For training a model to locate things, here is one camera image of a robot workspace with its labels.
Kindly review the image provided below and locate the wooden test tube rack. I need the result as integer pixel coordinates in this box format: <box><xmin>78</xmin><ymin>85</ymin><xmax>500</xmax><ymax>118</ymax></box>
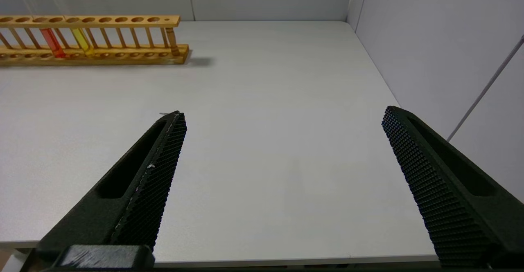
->
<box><xmin>0</xmin><ymin>16</ymin><xmax>190</xmax><ymax>67</ymax></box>

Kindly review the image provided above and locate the orange-red pigment glass test tube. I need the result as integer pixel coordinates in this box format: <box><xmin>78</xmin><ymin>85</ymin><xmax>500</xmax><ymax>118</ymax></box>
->
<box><xmin>12</xmin><ymin>0</ymin><xmax>66</xmax><ymax>59</ymax></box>

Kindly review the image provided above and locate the yellow pigment glass test tube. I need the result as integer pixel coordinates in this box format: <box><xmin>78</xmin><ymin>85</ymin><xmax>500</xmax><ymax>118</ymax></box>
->
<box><xmin>45</xmin><ymin>0</ymin><xmax>95</xmax><ymax>57</ymax></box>

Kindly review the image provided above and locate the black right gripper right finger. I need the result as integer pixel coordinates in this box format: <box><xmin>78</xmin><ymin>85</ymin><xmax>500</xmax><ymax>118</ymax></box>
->
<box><xmin>382</xmin><ymin>106</ymin><xmax>524</xmax><ymax>266</ymax></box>

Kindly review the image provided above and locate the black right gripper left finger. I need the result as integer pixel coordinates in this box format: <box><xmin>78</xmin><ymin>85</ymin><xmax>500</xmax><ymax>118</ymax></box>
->
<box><xmin>35</xmin><ymin>110</ymin><xmax>187</xmax><ymax>251</ymax></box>

